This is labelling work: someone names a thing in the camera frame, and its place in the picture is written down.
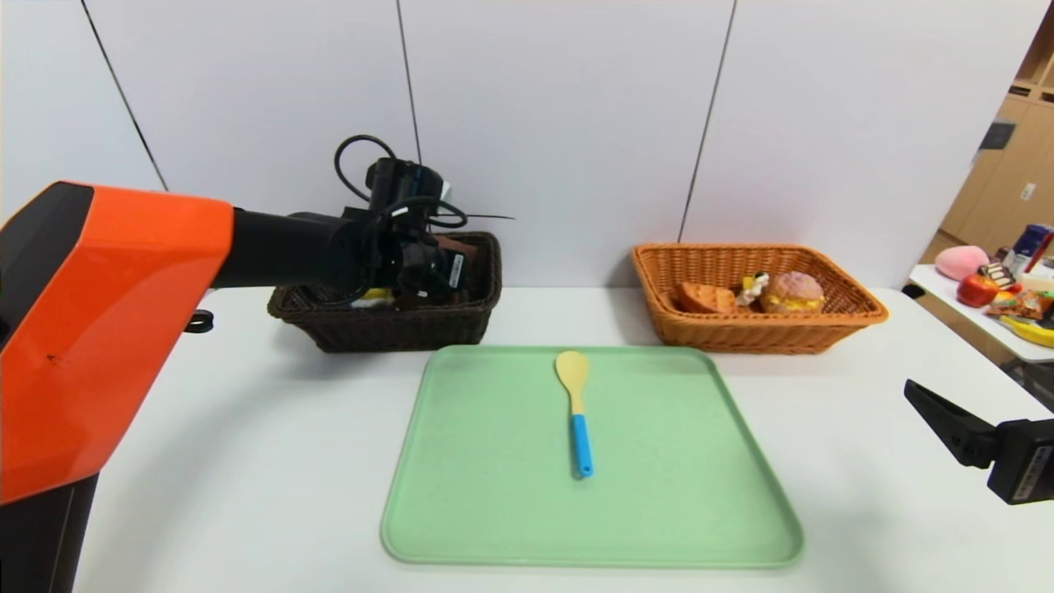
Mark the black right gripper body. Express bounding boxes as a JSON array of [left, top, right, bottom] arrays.
[[986, 418, 1054, 506]]

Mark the toy cream puff bun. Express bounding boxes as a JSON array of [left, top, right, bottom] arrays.
[[759, 271, 826, 315]]

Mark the toy waffle slice with cream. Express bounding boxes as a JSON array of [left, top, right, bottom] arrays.
[[675, 272, 772, 315]]

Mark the brown towel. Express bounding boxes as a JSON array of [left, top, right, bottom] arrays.
[[435, 235, 480, 263]]

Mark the orange wicker basket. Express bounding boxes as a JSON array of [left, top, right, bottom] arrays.
[[631, 242, 889, 356]]

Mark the dark brown wicker basket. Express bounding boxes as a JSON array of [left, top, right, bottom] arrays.
[[268, 231, 504, 354]]

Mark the yellow toy banana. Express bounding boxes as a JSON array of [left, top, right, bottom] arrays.
[[997, 317, 1054, 351]]

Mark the red toy apple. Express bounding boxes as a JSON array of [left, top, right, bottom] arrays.
[[954, 276, 999, 311]]

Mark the colourful snack packet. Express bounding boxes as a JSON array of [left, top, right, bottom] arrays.
[[983, 292, 1054, 323]]

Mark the white side table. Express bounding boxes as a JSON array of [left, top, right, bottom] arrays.
[[906, 265, 1054, 366]]

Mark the pink round plush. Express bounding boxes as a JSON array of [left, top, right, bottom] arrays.
[[933, 247, 988, 283]]

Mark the light wooden cabinet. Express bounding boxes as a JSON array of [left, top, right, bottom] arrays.
[[916, 4, 1054, 264]]

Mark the light green plastic tray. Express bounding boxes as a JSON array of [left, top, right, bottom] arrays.
[[380, 345, 805, 569]]

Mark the yellow spoon with blue handle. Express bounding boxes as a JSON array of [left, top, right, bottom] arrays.
[[554, 351, 595, 479]]

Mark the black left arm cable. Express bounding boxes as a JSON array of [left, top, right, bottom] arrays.
[[333, 134, 467, 228]]

